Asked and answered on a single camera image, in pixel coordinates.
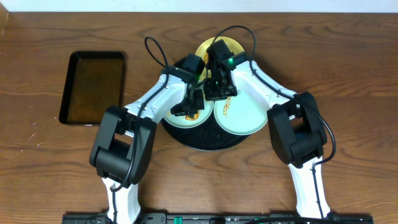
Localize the orange green scrub sponge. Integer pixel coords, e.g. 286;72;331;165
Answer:
185;111;200;121

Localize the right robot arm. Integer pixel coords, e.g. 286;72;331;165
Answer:
205;52;335;219

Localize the black rectangular water tray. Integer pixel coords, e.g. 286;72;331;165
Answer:
58;50;126;126

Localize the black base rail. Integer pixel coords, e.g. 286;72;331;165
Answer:
62;213;374;224

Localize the black round tray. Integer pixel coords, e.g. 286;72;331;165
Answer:
160;55;252;152

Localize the light blue plate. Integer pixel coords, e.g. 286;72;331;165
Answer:
164;93;214;128
213;90;269;136

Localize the yellow plate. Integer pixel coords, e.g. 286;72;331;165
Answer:
195;36;244;83

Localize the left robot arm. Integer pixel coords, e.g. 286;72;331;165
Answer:
90;66;204;223

